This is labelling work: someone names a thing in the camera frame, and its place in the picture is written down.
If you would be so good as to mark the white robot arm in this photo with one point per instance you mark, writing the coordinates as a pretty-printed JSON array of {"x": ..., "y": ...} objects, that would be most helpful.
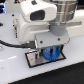
[{"x": 47, "y": 24}]

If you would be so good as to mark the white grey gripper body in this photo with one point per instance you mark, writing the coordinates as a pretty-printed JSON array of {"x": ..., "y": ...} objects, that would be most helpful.
[{"x": 58, "y": 34}]

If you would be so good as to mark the black-framed peg base plate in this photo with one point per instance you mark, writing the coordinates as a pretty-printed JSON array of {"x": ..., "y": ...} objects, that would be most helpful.
[{"x": 41, "y": 61}]

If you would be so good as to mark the beige connector block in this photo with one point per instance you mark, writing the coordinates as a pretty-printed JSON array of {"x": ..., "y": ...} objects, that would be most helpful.
[{"x": 15, "y": 22}]

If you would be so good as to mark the blue gear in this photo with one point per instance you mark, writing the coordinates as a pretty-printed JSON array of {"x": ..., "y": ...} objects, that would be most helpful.
[{"x": 50, "y": 54}]

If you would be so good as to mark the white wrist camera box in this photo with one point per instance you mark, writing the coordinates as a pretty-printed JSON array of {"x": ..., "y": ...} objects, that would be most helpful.
[{"x": 38, "y": 11}]

